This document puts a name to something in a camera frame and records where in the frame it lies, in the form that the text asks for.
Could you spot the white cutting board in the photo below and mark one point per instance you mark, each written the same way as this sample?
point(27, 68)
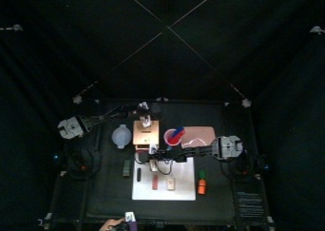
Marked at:
point(182, 190)

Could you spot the green striped block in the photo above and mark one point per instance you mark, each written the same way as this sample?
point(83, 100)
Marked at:
point(127, 169)

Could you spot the wooden block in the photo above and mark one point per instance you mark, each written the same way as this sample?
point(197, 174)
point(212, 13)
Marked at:
point(146, 136)

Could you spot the purple object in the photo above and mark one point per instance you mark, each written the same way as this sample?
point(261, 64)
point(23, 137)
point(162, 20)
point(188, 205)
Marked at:
point(131, 226)

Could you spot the red toy block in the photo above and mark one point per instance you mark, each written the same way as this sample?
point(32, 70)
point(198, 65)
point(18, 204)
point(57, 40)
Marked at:
point(156, 181)

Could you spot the white toy block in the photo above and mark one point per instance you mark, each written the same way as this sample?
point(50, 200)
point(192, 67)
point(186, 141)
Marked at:
point(170, 184)

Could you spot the red plastic cup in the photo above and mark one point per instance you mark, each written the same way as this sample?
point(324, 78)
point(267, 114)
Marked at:
point(169, 139)

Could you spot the white card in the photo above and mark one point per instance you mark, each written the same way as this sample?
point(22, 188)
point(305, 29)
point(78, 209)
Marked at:
point(130, 216)

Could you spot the person's hand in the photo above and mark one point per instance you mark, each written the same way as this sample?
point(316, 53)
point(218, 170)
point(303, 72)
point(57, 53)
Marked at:
point(111, 223)

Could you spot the pink board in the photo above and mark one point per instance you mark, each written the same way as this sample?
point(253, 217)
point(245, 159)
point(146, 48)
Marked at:
point(201, 136)

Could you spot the orange toy carrot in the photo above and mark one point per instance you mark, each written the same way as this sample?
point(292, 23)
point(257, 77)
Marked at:
point(202, 187)

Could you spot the metal corner bracket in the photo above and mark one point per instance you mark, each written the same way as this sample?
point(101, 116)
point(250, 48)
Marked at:
point(246, 102)
point(77, 99)

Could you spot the white text sticker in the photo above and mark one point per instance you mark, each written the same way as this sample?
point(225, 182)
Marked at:
point(249, 204)

